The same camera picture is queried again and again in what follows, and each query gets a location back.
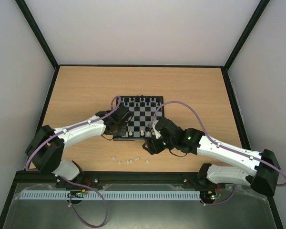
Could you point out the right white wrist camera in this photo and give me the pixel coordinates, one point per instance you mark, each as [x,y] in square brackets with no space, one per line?
[159,127]

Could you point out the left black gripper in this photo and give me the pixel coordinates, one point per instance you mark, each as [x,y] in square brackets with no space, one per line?
[122,132]

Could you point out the white slotted cable duct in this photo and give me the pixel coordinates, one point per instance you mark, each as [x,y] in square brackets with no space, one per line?
[110,195]

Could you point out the black pieces row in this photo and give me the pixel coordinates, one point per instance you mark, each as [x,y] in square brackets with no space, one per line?
[142,101]

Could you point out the right electronics board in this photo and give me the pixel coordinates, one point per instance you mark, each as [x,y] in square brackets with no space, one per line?
[212,195]

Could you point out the black and grey chessboard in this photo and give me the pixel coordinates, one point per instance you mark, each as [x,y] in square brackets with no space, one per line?
[140,121]

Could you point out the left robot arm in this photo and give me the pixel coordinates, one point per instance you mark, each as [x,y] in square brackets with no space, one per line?
[45,150]

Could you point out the left electronics board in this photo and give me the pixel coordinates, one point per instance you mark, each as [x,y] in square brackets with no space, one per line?
[78,193]

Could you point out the black frame rail front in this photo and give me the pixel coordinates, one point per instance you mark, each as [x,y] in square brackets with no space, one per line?
[143,177]

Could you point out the electronics board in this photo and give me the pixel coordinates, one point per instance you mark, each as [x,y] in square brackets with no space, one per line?
[78,193]
[212,195]

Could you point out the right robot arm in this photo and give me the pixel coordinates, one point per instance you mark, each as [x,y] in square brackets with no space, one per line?
[258,170]

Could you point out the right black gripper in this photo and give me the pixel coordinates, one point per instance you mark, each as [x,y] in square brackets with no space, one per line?
[151,145]

